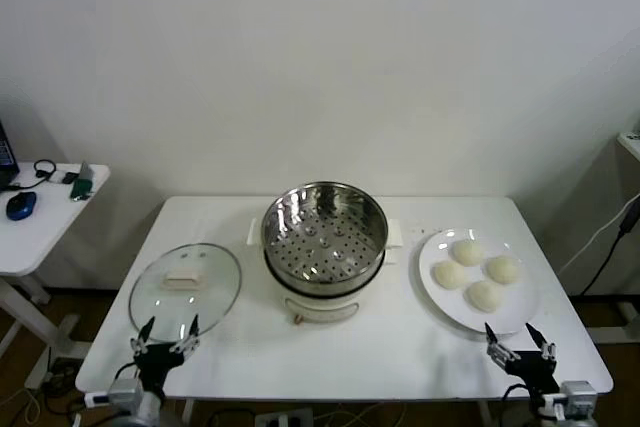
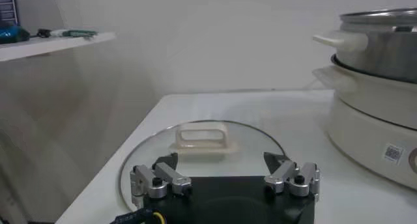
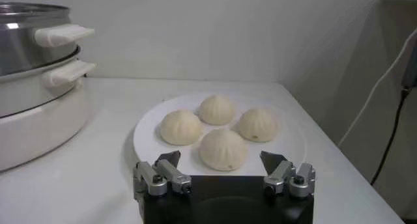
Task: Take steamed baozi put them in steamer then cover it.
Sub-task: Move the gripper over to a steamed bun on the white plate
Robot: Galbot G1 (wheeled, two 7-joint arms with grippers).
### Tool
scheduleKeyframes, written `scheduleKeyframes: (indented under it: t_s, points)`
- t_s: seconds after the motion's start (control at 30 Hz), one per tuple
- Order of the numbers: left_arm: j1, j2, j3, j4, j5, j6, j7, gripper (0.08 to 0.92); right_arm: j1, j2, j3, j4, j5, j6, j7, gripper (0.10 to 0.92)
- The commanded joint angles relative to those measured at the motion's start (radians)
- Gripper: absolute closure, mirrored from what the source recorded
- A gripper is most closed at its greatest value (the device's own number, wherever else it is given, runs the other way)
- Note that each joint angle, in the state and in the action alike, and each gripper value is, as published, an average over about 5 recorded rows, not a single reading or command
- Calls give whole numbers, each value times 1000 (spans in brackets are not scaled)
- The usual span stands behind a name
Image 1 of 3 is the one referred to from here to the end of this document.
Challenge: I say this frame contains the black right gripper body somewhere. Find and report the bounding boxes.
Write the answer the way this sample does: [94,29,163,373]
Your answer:
[503,352,560,396]

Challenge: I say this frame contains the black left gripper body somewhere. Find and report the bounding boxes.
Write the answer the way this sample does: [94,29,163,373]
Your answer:
[133,343,191,393]

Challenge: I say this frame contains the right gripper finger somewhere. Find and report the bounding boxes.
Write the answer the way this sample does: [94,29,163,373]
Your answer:
[484,322,521,367]
[525,322,558,363]

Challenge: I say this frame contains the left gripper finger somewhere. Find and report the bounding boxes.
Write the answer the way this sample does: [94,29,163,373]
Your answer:
[168,314,202,353]
[130,316,155,354]

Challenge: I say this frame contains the glass lid with cream handle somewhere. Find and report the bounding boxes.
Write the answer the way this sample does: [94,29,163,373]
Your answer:
[128,242,243,343]

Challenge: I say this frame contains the white steamed baozi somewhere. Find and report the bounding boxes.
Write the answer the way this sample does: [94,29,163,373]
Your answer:
[432,260,469,291]
[465,280,504,313]
[485,255,522,286]
[451,239,487,268]

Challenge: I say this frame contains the perforated steel steamer basket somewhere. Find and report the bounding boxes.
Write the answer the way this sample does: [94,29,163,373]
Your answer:
[247,180,404,284]

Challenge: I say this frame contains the large white plate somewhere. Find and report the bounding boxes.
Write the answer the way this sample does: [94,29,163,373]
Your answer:
[412,226,542,337]

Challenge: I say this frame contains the cream electric cooker pot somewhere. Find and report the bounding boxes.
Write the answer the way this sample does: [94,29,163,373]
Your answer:
[263,246,399,328]

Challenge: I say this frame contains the white side table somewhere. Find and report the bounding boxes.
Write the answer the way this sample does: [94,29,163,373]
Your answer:
[0,161,111,373]

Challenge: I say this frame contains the green flat gadget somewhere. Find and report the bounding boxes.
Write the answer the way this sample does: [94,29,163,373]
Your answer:
[68,160,96,202]

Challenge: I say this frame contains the blue computer mouse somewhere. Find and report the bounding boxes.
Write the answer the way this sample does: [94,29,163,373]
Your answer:
[5,190,39,221]

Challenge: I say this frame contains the computer monitor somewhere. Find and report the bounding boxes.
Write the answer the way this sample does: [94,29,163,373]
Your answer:
[0,119,21,192]

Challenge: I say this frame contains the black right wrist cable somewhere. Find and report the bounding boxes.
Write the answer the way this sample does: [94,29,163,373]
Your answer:
[502,382,531,403]

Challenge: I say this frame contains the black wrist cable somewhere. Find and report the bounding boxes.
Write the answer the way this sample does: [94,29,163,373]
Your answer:
[112,362,139,388]
[502,382,531,403]

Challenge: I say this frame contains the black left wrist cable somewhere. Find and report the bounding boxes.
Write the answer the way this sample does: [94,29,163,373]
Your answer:
[112,362,139,388]

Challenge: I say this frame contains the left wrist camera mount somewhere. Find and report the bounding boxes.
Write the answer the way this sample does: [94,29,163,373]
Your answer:
[83,379,140,408]

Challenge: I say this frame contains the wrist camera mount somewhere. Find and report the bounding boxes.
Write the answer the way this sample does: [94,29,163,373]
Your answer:
[542,379,599,421]
[83,379,140,408]

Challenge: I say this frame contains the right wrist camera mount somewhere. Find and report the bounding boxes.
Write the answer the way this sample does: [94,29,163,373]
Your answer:
[542,379,599,421]

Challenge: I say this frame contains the floor cable bundle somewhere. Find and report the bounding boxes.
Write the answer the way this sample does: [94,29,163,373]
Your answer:
[27,346,96,427]

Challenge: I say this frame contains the white wall cable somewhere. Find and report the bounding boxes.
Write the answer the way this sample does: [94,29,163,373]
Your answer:
[557,190,639,273]

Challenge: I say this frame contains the black power cable with plug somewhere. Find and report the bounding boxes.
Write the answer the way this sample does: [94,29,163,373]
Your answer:
[577,195,640,297]

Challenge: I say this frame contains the black looped cable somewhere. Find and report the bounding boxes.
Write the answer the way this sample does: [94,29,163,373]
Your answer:
[32,159,57,187]

